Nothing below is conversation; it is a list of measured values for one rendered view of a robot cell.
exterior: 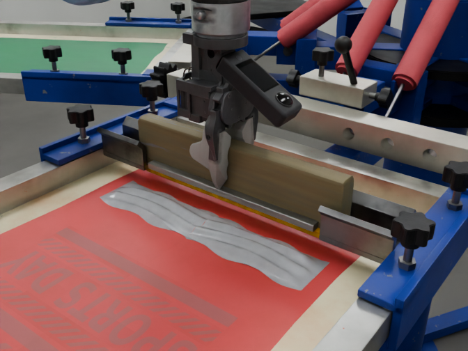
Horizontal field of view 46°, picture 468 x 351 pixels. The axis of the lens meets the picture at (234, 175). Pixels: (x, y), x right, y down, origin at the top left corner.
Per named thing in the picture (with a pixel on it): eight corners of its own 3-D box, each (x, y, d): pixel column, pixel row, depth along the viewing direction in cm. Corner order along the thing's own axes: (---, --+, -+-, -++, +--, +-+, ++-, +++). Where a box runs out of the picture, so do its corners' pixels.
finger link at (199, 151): (195, 179, 81) (200, 118, 79) (226, 191, 78) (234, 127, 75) (180, 183, 79) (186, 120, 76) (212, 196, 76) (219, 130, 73)
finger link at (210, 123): (221, 154, 78) (228, 93, 75) (231, 158, 77) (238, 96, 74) (199, 160, 74) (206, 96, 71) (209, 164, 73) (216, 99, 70)
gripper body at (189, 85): (211, 105, 83) (209, 23, 77) (258, 118, 78) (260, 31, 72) (176, 120, 77) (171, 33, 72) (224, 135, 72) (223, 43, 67)
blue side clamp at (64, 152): (63, 194, 88) (57, 154, 85) (44, 185, 91) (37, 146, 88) (189, 135, 109) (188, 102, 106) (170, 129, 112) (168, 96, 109)
